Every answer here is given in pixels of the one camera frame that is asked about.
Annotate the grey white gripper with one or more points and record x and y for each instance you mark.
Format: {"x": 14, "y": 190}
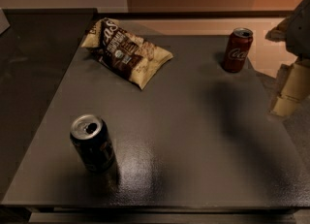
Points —
{"x": 300, "y": 32}

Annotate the brown beige chip bag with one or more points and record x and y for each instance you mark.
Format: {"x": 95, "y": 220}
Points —
{"x": 129, "y": 56}

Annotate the white paper sheet corner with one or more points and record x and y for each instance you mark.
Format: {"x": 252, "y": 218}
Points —
{"x": 4, "y": 24}

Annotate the red coke can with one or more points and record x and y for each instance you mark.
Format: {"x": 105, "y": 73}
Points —
{"x": 237, "y": 49}

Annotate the dark blue pepsi can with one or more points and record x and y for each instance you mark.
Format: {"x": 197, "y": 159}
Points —
{"x": 90, "y": 136}

